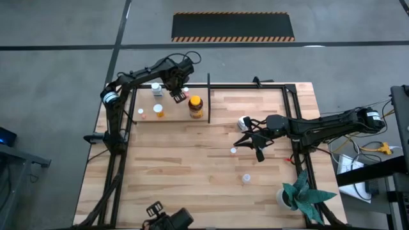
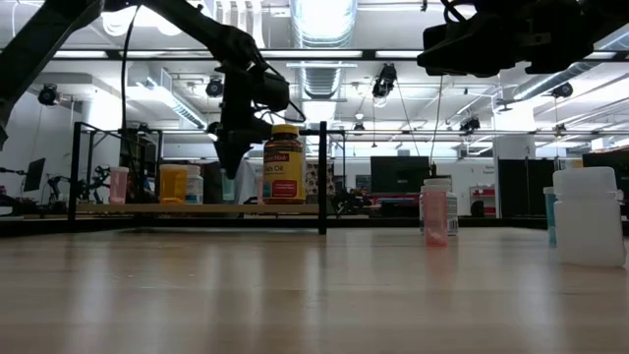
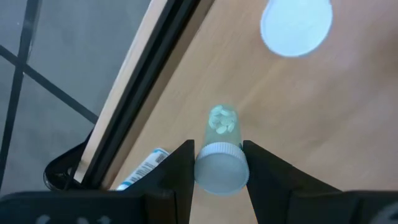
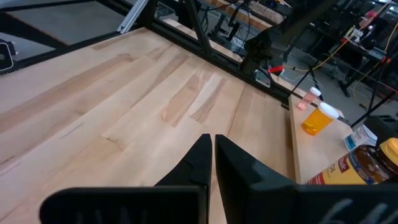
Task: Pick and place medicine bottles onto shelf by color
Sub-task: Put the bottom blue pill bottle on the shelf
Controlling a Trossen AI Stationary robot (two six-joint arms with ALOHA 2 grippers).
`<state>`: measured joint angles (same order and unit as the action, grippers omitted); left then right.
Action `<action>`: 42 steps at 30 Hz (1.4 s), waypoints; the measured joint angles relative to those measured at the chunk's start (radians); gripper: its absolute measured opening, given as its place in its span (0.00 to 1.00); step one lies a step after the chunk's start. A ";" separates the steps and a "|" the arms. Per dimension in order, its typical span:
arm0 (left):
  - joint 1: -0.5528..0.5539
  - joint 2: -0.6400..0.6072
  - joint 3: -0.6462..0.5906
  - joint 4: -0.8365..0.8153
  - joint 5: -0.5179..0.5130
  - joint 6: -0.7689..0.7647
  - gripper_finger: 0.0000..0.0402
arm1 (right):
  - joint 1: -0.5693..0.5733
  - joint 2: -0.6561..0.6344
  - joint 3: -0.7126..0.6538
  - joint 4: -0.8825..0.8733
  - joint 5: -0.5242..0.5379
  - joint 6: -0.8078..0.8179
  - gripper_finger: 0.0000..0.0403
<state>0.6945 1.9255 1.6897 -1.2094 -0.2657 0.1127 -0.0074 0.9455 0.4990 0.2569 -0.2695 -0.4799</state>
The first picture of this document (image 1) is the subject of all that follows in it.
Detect orange pill bottle white cap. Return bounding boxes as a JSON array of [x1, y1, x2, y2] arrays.
[[152, 103, 166, 118]]

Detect white papers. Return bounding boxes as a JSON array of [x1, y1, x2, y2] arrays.
[[336, 153, 373, 204]]

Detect black aluminium rig frame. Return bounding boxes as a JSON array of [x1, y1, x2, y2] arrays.
[[75, 82, 348, 229]]

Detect black clamp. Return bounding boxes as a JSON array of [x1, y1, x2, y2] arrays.
[[251, 75, 275, 89], [83, 131, 108, 146]]

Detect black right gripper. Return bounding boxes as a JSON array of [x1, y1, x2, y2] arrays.
[[233, 114, 291, 163]]

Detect green plant in white pot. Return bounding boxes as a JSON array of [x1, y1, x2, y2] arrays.
[[275, 169, 338, 226]]

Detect black hazard-striped floor mat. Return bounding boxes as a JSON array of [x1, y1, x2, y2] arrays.
[[171, 11, 296, 43]]

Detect fish oil bottle yellow cap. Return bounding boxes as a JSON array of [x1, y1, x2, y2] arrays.
[[187, 95, 205, 120]]

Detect blue-lit black computer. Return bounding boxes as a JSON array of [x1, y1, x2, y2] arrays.
[[0, 126, 18, 149]]

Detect yellow power plug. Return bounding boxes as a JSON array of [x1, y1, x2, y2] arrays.
[[360, 141, 401, 157]]

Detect white melatonin bottle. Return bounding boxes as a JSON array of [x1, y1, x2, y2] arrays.
[[151, 82, 164, 98]]

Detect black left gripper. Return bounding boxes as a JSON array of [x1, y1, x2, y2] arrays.
[[159, 58, 196, 104]]

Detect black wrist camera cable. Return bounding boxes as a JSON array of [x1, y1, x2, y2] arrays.
[[165, 50, 203, 67]]

